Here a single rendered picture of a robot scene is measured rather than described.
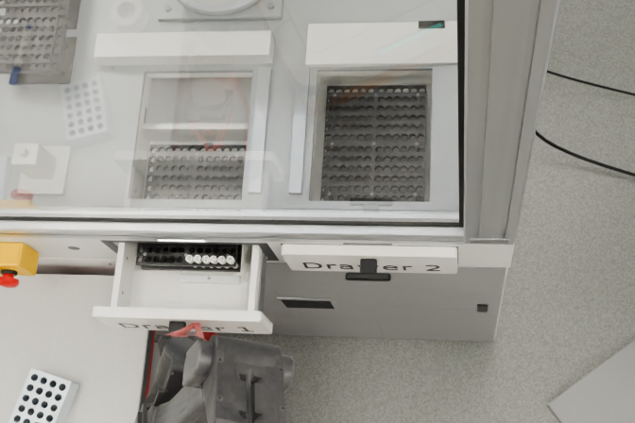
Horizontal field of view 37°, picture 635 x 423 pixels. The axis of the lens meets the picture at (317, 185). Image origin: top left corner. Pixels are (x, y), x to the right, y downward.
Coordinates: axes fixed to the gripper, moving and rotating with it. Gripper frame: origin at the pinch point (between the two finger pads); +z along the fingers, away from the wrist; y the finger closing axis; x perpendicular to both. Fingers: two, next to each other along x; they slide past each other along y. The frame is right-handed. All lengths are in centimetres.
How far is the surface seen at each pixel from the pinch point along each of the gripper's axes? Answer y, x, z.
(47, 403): -16.1, 29.8, 1.0
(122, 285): 5.3, 14.4, 6.8
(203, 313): 4.5, -1.9, -0.5
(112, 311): 4.6, 13.7, -0.4
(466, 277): -1.1, -44.5, 22.5
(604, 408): -60, -77, 62
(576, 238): -31, -73, 95
